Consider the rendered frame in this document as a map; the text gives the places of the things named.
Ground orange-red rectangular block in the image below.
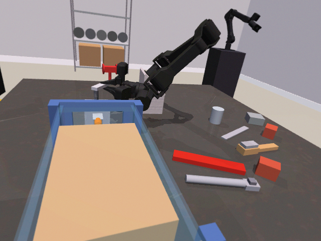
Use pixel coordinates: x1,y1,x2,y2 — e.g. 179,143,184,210
262,124,278,140
255,156,281,182

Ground red long bar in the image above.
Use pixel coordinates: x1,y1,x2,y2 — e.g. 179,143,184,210
172,150,246,175

